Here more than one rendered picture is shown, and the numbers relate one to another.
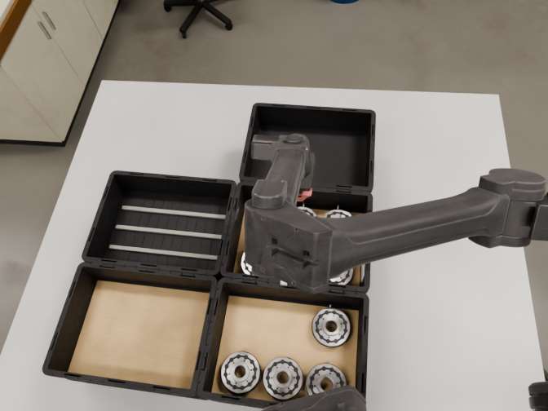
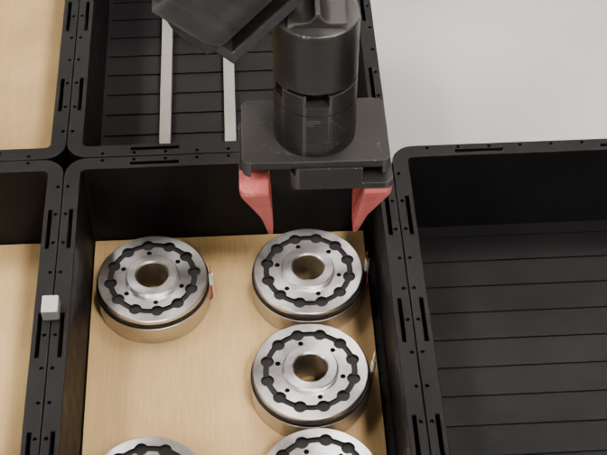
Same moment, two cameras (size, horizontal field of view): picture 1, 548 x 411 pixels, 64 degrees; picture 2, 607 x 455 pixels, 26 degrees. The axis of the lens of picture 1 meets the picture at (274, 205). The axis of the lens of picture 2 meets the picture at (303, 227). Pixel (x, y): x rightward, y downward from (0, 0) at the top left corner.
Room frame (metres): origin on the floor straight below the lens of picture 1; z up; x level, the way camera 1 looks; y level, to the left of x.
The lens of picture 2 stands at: (0.34, -0.69, 1.81)
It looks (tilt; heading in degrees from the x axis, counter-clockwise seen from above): 50 degrees down; 72
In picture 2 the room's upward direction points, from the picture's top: straight up
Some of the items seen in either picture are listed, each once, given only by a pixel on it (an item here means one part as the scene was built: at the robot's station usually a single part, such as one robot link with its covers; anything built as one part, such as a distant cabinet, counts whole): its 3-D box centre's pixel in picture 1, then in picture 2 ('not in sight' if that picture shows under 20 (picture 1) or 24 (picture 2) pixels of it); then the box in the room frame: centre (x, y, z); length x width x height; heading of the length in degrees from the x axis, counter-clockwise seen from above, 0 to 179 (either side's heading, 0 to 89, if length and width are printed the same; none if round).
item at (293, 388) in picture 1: (282, 377); not in sight; (0.12, 0.04, 0.86); 0.10 x 0.10 x 0.01
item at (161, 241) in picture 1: (167, 227); (228, 57); (0.58, 0.33, 0.87); 0.40 x 0.30 x 0.11; 75
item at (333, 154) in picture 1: (309, 155); (579, 355); (0.77, -0.13, 0.87); 0.40 x 0.30 x 0.11; 75
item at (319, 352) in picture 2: not in sight; (310, 368); (0.55, -0.07, 0.86); 0.05 x 0.05 x 0.01
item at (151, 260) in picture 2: not in sight; (152, 276); (0.44, 0.07, 0.86); 0.05 x 0.05 x 0.01
